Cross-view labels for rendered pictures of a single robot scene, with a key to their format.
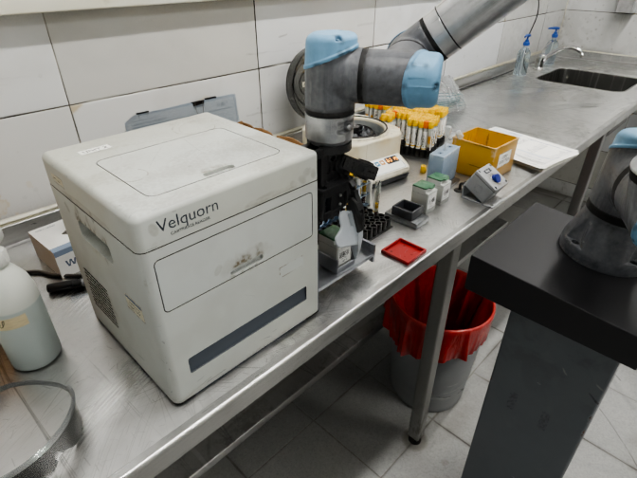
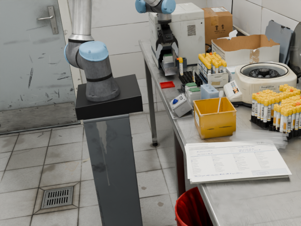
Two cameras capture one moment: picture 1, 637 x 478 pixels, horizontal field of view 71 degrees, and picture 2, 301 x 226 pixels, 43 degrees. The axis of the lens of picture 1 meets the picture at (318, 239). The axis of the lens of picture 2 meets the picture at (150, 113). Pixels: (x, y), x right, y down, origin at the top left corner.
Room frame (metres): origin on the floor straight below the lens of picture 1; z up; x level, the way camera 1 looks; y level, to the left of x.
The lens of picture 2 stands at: (1.87, -1.59, 1.57)
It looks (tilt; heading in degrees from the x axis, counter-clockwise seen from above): 25 degrees down; 130
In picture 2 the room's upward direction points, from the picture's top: 6 degrees counter-clockwise
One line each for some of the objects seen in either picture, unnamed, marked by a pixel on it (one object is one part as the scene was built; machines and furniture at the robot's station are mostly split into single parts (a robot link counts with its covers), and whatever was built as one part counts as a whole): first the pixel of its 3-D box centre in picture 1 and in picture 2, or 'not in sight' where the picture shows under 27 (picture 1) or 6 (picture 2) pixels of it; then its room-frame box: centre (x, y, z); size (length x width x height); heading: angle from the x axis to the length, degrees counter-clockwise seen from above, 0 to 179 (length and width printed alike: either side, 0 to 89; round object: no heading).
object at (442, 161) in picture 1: (442, 167); (209, 99); (1.12, -0.33, 0.92); 0.10 x 0.07 x 0.10; 142
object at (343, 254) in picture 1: (335, 248); (168, 61); (0.69, -0.03, 0.95); 0.05 x 0.04 x 0.06; 46
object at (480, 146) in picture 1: (482, 154); (214, 117); (1.22, -0.47, 0.93); 0.13 x 0.13 x 0.10; 43
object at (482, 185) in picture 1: (479, 181); (185, 105); (1.05, -0.41, 0.92); 0.13 x 0.07 x 0.08; 46
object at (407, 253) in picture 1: (404, 250); (167, 84); (0.79, -0.18, 0.88); 0.07 x 0.07 x 0.01; 46
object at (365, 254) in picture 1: (326, 265); (167, 64); (0.68, -0.02, 0.92); 0.21 x 0.07 x 0.05; 136
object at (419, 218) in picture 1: (407, 212); (187, 89); (0.93, -0.21, 0.89); 0.09 x 0.05 x 0.04; 48
